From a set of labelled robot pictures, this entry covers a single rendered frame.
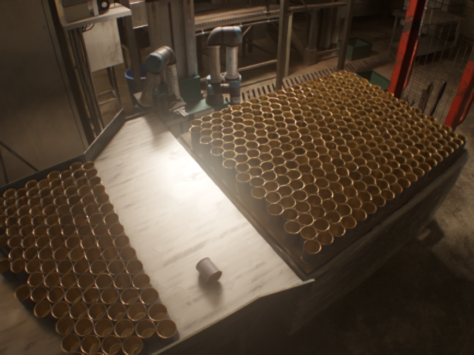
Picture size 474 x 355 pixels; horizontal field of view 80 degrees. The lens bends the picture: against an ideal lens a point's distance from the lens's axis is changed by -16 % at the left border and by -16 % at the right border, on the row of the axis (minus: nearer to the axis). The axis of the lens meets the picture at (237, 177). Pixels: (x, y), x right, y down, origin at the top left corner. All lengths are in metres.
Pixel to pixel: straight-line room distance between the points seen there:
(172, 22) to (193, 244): 1.66
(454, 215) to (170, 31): 3.08
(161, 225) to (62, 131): 2.25
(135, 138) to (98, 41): 1.77
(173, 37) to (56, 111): 1.47
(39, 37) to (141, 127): 1.48
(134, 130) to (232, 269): 1.16
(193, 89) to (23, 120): 1.70
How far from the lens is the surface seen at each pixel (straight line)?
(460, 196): 3.88
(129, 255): 1.40
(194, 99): 2.72
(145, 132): 2.08
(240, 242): 1.40
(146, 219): 1.53
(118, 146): 2.01
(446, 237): 3.35
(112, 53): 3.68
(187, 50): 2.58
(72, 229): 1.55
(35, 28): 3.18
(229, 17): 4.36
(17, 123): 3.46
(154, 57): 2.07
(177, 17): 2.53
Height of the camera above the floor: 2.20
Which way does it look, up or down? 42 degrees down
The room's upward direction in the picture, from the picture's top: straight up
